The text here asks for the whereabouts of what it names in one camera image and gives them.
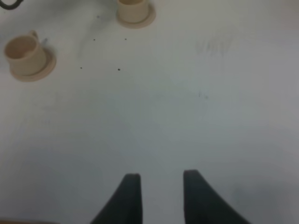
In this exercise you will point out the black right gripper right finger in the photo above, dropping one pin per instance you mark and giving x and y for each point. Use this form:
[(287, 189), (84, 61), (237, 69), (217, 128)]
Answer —
[(202, 204)]

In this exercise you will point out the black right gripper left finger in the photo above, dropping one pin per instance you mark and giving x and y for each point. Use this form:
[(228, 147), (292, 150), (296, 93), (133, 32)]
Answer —
[(125, 205)]

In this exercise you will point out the beige near cup saucer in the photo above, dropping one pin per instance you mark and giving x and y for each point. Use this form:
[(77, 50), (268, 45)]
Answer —
[(49, 67)]

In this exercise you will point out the beige cup saucer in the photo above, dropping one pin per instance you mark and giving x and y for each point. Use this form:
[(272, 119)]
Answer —
[(49, 67), (147, 21)]

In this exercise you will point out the beige near teacup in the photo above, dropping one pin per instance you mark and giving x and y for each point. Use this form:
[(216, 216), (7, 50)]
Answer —
[(25, 54)]

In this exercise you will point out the beige teacup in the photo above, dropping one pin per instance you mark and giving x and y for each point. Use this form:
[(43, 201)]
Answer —
[(133, 11), (25, 54)]

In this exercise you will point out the beige far teacup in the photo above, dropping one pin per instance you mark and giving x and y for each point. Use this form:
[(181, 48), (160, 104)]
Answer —
[(133, 11)]

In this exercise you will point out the beige far cup saucer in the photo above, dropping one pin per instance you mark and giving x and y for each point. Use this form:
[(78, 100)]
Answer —
[(147, 21)]

